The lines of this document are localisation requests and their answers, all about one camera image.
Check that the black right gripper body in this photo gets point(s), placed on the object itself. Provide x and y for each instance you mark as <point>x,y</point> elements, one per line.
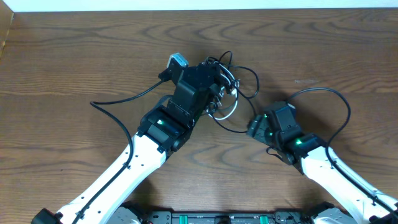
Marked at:
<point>262,132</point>

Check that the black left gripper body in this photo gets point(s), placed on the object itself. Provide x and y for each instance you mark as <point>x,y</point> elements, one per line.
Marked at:
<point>211,84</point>

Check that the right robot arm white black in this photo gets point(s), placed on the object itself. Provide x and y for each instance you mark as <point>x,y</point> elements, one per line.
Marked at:
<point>310,155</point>

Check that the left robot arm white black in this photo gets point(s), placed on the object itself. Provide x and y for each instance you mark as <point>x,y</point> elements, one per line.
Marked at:
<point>162,131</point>

